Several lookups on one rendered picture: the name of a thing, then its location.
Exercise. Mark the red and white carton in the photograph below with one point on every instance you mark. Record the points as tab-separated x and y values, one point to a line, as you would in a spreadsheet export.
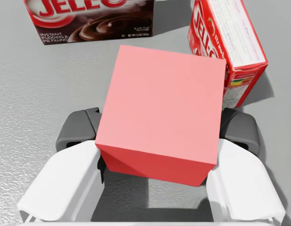
230	44

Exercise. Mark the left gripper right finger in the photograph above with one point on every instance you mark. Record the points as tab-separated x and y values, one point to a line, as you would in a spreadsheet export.
242	169

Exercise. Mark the brown and red carton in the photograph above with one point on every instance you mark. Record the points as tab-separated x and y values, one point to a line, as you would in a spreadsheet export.
93	20

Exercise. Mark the pink cube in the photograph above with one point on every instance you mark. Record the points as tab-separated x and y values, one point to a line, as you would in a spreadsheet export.
160	113

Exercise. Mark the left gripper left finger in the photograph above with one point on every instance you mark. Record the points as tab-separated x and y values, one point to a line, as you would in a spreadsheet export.
65	174

